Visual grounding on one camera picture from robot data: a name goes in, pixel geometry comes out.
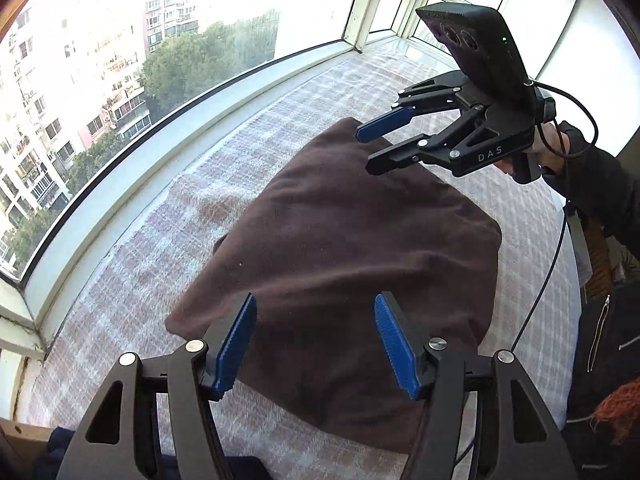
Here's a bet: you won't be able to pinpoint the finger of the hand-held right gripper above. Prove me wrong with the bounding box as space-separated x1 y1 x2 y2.
355 71 488 143
366 105 493 177

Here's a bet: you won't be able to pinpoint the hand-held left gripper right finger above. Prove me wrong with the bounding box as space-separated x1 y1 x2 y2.
374 291 581 480

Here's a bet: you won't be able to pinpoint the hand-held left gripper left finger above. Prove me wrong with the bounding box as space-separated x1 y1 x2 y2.
56 292 258 480

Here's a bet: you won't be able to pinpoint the brown sweatshirt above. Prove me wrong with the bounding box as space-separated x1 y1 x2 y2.
165 116 503 456

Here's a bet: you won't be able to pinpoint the person's right forearm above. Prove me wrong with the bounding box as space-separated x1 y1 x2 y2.
542 120 640 261

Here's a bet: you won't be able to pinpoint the person's right hand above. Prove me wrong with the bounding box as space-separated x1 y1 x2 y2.
530 122 568 176

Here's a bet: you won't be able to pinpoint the pink checked blanket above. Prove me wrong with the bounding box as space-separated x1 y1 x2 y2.
20 40 583 480

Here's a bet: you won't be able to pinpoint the navy blue sweatshirt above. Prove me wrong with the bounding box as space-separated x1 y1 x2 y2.
32 425 275 480

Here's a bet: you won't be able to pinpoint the green trees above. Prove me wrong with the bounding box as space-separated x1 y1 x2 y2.
0 7 281 261

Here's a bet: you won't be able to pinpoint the large light wooden board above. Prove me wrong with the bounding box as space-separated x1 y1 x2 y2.
0 416 58 466

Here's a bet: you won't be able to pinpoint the orange knit cloth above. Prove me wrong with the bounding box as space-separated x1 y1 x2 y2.
590 382 640 446

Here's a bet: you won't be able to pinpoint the apartment buildings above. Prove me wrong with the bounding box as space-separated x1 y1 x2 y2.
0 0 281 271

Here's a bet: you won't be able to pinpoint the black cable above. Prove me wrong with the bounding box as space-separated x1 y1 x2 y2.
460 77 600 480

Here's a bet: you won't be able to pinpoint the white window frame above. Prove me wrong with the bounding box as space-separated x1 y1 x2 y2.
0 0 586 361

